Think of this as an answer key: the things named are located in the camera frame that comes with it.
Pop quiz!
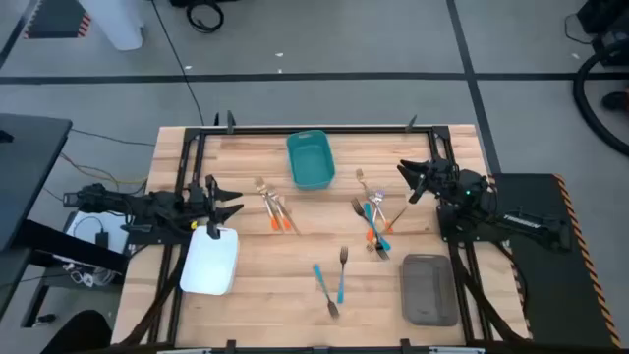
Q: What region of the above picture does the person's foot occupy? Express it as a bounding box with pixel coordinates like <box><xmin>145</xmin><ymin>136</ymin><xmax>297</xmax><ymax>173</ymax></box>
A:
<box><xmin>601</xmin><ymin>90</ymin><xmax>629</xmax><ymax>112</ymax></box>

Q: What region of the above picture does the black cable sleeve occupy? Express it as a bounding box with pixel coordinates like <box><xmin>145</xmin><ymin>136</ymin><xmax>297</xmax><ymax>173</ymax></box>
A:
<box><xmin>117</xmin><ymin>243</ymin><xmax>191</xmax><ymax>348</ymax></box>
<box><xmin>449</xmin><ymin>243</ymin><xmax>530</xmax><ymax>345</ymax></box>

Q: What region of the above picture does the thin black floor cable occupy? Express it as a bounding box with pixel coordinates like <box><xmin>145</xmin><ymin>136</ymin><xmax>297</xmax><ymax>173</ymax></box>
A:
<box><xmin>71</xmin><ymin>128</ymin><xmax>156</xmax><ymax>148</ymax></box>

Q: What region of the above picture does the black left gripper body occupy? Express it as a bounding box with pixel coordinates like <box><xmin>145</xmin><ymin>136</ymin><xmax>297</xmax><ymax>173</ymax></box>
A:
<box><xmin>184</xmin><ymin>174</ymin><xmax>221</xmax><ymax>241</ymax></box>

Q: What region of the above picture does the teal plastic bin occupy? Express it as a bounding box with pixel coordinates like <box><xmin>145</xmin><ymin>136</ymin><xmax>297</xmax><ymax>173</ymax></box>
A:
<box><xmin>286</xmin><ymin>129</ymin><xmax>337</xmax><ymax>192</ymax></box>

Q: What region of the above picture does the black desk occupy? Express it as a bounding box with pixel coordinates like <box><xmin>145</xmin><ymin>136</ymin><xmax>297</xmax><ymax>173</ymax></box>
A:
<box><xmin>0</xmin><ymin>112</ymin><xmax>74</xmax><ymax>253</ymax></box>

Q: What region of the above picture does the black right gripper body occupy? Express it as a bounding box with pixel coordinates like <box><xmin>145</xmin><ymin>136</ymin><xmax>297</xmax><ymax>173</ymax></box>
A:
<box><xmin>409</xmin><ymin>157</ymin><xmax>466</xmax><ymax>205</ymax></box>

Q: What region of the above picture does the long thin black cable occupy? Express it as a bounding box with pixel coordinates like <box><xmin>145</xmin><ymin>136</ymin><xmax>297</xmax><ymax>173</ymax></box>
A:
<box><xmin>149</xmin><ymin>0</ymin><xmax>205</xmax><ymax>127</ymax></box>

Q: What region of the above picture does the white plastic bin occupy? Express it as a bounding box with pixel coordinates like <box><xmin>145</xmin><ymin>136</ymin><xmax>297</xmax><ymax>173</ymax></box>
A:
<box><xmin>179</xmin><ymin>224</ymin><xmax>241</xmax><ymax>297</ymax></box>

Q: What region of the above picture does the coiled black cable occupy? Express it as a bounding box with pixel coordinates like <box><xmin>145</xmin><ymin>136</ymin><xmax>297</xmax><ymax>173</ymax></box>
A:
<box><xmin>185</xmin><ymin>0</ymin><xmax>226</xmax><ymax>34</ymax></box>

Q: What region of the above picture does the white cable bundle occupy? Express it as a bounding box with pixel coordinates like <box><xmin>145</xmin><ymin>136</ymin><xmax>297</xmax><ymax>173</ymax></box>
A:
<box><xmin>63</xmin><ymin>263</ymin><xmax>118</xmax><ymax>289</ymax></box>

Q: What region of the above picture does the thick black hose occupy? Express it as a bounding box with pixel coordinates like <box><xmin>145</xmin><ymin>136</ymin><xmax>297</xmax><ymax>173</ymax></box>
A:
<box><xmin>572</xmin><ymin>38</ymin><xmax>629</xmax><ymax>158</ymax></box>

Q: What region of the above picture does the yellow floor cable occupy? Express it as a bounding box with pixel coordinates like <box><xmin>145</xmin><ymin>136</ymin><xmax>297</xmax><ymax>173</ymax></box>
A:
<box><xmin>58</xmin><ymin>151</ymin><xmax>148</xmax><ymax>186</ymax></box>

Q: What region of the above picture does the large hazard-striped black mat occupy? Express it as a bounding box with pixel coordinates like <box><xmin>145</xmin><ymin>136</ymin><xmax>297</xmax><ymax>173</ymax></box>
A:
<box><xmin>490</xmin><ymin>171</ymin><xmax>623</xmax><ymax>349</ymax></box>

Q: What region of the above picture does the black desk crossbeam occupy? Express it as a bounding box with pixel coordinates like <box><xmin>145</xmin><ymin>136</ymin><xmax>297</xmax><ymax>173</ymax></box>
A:
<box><xmin>14</xmin><ymin>218</ymin><xmax>132</xmax><ymax>274</ymax></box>

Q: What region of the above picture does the translucent grey plastic bin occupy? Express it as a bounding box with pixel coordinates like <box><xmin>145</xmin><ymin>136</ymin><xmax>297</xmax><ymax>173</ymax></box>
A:
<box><xmin>400</xmin><ymin>253</ymin><xmax>460</xmax><ymax>327</ymax></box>

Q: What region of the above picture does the white flat box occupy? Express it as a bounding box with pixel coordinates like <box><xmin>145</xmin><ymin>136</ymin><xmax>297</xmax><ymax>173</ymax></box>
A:
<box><xmin>65</xmin><ymin>206</ymin><xmax>137</xmax><ymax>257</ymax></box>

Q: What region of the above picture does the small hazard-striped black mat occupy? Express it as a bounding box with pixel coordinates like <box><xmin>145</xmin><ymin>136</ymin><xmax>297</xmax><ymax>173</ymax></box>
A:
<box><xmin>22</xmin><ymin>0</ymin><xmax>93</xmax><ymax>39</ymax></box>

